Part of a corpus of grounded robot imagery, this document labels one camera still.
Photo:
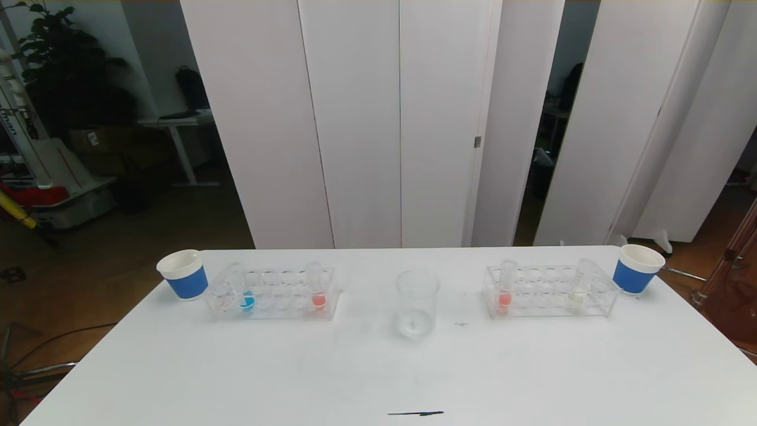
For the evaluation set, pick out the brown cardboard box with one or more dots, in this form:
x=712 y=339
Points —
x=103 y=142

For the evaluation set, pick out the white screen foot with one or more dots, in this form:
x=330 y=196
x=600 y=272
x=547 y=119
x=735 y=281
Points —
x=662 y=241

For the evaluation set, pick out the blue white paper cup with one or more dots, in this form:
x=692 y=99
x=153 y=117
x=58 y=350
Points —
x=633 y=275
x=186 y=281

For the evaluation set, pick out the clear plastic test tube rack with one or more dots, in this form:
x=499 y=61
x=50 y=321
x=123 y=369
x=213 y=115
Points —
x=278 y=296
x=538 y=296

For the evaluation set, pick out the brown metal stand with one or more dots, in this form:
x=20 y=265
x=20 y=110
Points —
x=733 y=296

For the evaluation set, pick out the dark green potted plant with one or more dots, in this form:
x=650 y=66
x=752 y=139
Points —
x=65 y=71

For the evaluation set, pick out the red plastic object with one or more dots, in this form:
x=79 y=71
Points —
x=35 y=194

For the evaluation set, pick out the white banner stand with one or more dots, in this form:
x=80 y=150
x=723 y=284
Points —
x=18 y=118

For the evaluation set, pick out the test tube with blue pigment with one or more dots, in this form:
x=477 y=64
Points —
x=246 y=303

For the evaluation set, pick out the black backpack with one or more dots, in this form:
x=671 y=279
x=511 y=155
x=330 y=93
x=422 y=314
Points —
x=192 y=89

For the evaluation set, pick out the white desk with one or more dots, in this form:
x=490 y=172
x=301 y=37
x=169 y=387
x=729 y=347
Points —
x=171 y=120

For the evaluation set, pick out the test tube with red pigment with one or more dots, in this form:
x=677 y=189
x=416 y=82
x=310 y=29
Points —
x=319 y=300
x=504 y=299

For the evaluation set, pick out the white folding screen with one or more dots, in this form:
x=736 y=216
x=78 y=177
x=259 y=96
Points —
x=355 y=89
x=627 y=89

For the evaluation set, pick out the yellow pole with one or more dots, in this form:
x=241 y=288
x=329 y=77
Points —
x=15 y=210

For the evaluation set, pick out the white machine base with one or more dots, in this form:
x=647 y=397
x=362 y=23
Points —
x=71 y=201

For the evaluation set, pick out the clear glass beaker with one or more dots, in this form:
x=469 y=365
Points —
x=417 y=307

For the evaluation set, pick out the test tube with yellow pigment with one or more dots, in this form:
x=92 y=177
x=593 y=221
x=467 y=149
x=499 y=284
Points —
x=576 y=302

